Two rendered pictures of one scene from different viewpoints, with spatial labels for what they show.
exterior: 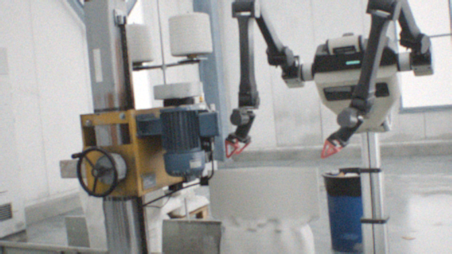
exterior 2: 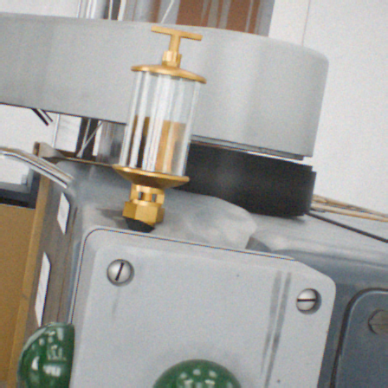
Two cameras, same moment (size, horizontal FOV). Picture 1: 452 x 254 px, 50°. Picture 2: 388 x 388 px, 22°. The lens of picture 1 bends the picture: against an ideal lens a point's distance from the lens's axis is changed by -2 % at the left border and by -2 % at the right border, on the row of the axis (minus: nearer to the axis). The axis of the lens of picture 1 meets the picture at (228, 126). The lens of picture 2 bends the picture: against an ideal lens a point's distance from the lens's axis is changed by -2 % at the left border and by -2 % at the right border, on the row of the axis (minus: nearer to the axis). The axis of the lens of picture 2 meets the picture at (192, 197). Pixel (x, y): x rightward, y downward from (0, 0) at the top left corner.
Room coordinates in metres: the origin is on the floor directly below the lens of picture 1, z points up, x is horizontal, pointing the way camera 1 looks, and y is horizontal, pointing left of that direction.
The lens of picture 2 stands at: (2.61, -0.10, 1.36)
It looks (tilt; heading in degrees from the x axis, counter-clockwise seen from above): 3 degrees down; 143
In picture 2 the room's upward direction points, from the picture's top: 10 degrees clockwise
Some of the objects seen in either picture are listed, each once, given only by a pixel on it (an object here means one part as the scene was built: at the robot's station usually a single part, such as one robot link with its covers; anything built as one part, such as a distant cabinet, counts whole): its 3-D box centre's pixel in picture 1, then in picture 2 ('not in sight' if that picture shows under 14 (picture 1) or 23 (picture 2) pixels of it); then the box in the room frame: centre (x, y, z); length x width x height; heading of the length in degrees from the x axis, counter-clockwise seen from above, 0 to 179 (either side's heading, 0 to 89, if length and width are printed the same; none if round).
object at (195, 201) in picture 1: (181, 205); not in sight; (5.55, 0.61, 0.20); 0.67 x 0.43 x 0.15; 155
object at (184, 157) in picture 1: (182, 140); not in sight; (1.81, 0.17, 1.21); 0.15 x 0.15 x 0.25
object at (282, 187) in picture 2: not in sight; (224, 175); (2.20, 0.21, 1.35); 0.09 x 0.09 x 0.03
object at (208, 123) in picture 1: (210, 127); not in sight; (1.81, 0.07, 1.25); 0.10 x 0.08 x 0.12; 0
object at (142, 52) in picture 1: (135, 44); not in sight; (2.06, 0.35, 1.61); 0.15 x 0.14 x 0.17; 65
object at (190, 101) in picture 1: (179, 103); not in sight; (1.81, 0.17, 1.35); 0.12 x 0.12 x 0.04
